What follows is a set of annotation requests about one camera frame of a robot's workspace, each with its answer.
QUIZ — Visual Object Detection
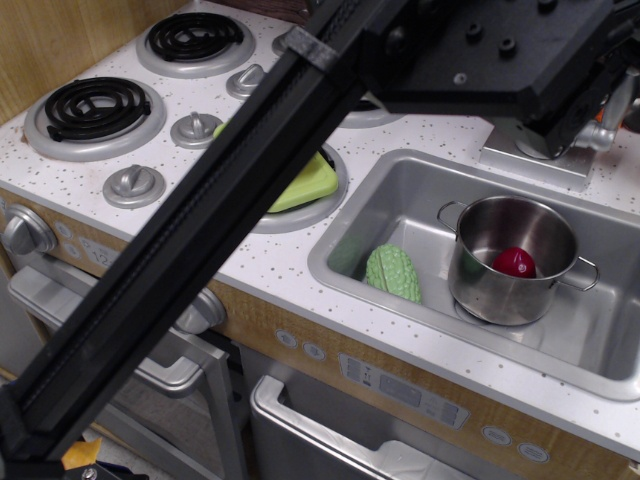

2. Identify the green toy bitter gourd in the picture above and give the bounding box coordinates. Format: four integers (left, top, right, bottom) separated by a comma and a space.
365, 244, 422, 304

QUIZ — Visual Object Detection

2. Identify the right silver oven knob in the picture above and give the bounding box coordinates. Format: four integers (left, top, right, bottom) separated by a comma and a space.
173, 288, 227, 335

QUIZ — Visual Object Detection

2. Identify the front left black burner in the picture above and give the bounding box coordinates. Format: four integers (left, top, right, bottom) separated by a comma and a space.
24, 77, 167, 162

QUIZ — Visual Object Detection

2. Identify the silver faucet with lever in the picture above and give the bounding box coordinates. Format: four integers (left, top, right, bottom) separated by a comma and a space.
480, 68, 639, 192

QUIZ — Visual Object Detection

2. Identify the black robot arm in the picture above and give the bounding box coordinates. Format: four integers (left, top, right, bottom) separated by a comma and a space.
1, 1, 639, 463

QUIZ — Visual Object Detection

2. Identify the silver stovetop knob front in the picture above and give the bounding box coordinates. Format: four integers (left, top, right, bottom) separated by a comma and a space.
102, 164, 166, 209

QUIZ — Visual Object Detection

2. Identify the silver oven knob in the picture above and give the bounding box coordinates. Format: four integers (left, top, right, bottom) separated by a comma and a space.
1, 204, 58, 255
173, 288, 227, 335

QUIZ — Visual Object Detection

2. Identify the silver dishwasher door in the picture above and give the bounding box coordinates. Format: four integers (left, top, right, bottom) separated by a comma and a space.
251, 375, 469, 479

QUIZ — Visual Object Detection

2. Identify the orange yellow tape piece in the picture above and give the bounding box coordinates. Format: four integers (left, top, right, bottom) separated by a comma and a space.
61, 437, 102, 471

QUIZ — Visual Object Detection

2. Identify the red toy fruit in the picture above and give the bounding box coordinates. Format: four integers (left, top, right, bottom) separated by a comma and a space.
491, 247, 536, 279

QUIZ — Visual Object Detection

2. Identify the front right black burner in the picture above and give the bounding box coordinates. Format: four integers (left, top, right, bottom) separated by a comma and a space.
253, 144, 349, 234

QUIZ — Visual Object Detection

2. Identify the rear right black burner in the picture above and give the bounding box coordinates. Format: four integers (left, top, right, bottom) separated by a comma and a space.
339, 98, 403, 129

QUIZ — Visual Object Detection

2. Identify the silver stovetop knob rear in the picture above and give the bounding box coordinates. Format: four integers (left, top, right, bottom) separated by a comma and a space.
226, 64, 266, 100

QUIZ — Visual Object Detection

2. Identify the rear left black burner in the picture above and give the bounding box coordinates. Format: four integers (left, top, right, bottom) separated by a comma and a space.
136, 12, 255, 79

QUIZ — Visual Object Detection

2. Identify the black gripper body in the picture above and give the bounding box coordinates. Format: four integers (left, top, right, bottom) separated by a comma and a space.
542, 1, 639, 157

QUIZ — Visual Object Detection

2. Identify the steel pot in sink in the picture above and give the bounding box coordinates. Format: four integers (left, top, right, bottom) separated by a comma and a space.
437, 195, 600, 326

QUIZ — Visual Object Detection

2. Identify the silver stovetop knob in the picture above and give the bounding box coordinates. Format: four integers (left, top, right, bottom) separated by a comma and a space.
102, 164, 166, 209
170, 112, 222, 150
226, 64, 266, 100

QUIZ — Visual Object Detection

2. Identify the left silver oven knob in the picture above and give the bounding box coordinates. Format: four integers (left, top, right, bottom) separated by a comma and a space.
1, 204, 58, 255

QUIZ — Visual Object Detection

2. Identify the silver stovetop knob middle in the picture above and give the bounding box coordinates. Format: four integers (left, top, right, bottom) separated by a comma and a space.
170, 112, 222, 150

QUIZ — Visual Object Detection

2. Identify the black burner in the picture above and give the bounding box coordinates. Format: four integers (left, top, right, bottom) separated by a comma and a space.
136, 12, 255, 79
339, 98, 403, 129
253, 144, 349, 234
24, 77, 167, 162

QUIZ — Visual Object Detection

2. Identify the silver oven door handle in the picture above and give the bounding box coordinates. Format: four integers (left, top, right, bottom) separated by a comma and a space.
7, 264, 231, 400

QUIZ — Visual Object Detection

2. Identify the silver sink basin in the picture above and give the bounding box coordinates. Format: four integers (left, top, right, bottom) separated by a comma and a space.
309, 150, 639, 401

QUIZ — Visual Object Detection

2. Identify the light green square plate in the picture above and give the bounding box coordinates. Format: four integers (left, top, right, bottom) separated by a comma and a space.
212, 119, 340, 214

